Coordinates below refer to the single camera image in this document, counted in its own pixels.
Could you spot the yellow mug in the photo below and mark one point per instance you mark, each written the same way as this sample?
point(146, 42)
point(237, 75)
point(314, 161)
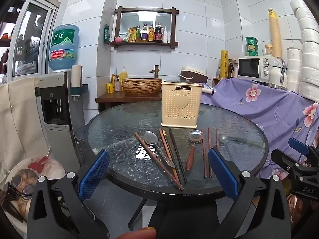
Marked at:
point(110, 87)

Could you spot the white microwave oven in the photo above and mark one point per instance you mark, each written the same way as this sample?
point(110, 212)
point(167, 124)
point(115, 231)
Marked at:
point(250, 67)

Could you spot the green instant noodle cup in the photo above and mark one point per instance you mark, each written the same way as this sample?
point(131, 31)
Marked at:
point(251, 47)
point(251, 40)
point(251, 53)

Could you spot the small steel spoon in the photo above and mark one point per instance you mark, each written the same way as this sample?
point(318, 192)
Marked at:
point(222, 138)

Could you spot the white steel kettle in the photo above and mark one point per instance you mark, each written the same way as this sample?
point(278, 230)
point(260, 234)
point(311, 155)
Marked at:
point(275, 76)

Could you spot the tall beige roll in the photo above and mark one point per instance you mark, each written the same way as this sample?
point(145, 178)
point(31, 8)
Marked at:
point(274, 32)

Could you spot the brown glass bottle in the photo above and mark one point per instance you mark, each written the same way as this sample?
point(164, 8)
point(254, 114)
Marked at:
point(231, 69)

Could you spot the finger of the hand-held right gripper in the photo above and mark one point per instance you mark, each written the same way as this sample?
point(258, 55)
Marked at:
point(299, 146)
point(286, 160)

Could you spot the green yellow condiment bottle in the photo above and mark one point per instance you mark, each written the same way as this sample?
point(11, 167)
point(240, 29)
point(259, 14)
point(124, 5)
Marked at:
point(138, 33)

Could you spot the brass faucet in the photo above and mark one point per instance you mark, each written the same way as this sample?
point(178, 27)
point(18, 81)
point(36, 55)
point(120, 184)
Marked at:
point(155, 71)

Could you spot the round glass table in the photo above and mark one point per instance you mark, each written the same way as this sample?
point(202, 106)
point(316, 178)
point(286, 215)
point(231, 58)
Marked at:
point(117, 129)

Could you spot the wooden mirror wall shelf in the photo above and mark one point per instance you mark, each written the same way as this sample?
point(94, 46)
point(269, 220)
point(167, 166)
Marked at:
point(144, 17)

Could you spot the purple label condiment bottle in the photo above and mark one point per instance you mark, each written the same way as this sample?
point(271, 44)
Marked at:
point(144, 33)

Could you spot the long brown wooden chopstick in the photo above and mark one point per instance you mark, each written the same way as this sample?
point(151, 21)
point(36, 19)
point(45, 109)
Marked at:
point(154, 158)

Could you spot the yellow film roll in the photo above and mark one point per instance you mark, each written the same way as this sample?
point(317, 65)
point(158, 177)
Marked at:
point(224, 63)

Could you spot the jar with yellow lid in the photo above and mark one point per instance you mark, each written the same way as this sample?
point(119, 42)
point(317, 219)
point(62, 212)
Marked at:
point(269, 50)

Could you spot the purple floral cloth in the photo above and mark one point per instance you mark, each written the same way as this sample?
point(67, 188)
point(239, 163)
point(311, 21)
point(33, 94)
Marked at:
point(261, 109)

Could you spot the woven pattern basin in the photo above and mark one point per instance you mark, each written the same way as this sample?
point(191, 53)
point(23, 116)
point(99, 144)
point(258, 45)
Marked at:
point(140, 86)

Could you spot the dark soy sauce bottle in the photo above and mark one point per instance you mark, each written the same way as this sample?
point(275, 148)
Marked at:
point(158, 33)

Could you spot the toothbrush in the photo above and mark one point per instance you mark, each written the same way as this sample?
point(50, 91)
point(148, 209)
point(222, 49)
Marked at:
point(114, 74)

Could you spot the wooden counter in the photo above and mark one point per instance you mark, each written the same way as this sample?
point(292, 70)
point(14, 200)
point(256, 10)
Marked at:
point(112, 98)

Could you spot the window frame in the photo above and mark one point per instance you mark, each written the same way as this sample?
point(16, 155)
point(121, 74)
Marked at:
point(30, 37)

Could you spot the small clear bottle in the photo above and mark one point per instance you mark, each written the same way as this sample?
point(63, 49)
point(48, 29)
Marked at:
point(218, 73)

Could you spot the yellow seasoning packet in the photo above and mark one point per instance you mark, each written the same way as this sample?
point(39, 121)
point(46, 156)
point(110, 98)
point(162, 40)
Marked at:
point(130, 34)

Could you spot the amber condiment bottle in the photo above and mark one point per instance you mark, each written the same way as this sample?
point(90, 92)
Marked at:
point(151, 34)

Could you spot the beige cloth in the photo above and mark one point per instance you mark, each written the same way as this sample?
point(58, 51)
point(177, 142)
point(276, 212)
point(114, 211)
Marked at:
point(17, 119)

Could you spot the green hanging packet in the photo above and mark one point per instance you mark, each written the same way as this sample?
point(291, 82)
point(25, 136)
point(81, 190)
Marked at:
point(107, 33)

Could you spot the person's left hand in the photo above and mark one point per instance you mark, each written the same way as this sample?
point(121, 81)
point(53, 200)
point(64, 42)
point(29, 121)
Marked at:
point(137, 234)

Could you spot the grey water dispenser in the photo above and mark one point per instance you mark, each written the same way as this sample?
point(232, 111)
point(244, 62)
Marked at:
point(53, 112)

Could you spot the pink floral cup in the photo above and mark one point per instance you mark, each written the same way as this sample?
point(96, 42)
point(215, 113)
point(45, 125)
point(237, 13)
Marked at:
point(118, 87)

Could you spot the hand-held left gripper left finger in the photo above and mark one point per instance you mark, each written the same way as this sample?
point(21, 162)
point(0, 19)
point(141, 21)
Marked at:
point(94, 175)

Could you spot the white squeeze bottle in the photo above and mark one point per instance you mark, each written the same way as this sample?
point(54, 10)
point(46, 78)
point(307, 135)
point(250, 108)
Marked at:
point(165, 36)
point(169, 36)

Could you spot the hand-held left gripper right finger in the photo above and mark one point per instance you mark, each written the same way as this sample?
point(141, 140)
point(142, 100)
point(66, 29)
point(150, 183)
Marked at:
point(223, 174)

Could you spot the printed round cushion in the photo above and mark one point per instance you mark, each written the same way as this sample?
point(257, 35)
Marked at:
point(32, 174)

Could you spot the pink round ornament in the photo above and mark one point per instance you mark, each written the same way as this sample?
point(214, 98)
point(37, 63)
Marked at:
point(118, 39)

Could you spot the small wooden box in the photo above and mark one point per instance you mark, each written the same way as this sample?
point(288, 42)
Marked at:
point(216, 81)

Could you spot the yellow soap pump bottle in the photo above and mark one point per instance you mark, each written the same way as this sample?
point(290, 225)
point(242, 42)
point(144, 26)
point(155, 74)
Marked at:
point(123, 76)

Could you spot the blue water jug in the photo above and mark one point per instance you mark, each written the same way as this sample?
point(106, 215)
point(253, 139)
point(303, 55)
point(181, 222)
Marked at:
point(63, 47)

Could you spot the cream perforated utensil holder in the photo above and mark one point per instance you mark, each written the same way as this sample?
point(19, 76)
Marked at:
point(180, 109)

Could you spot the paper cup dispenser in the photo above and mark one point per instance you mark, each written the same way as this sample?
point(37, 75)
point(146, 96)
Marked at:
point(76, 79)

